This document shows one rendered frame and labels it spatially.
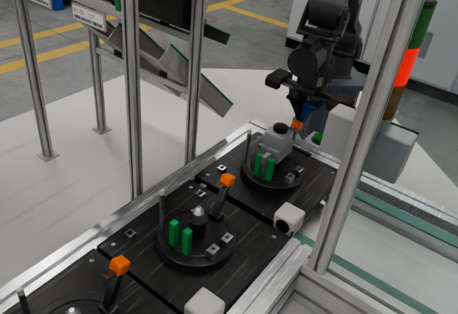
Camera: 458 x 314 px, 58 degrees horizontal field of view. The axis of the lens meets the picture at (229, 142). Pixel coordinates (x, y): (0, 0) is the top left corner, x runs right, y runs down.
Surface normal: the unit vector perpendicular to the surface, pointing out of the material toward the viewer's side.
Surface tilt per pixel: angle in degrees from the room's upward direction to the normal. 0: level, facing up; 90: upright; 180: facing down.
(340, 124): 90
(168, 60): 90
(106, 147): 0
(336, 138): 90
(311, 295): 90
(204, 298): 0
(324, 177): 0
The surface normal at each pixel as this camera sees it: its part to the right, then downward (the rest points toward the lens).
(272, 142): -0.59, 0.41
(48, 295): 0.10, -0.82
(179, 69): 0.69, 0.47
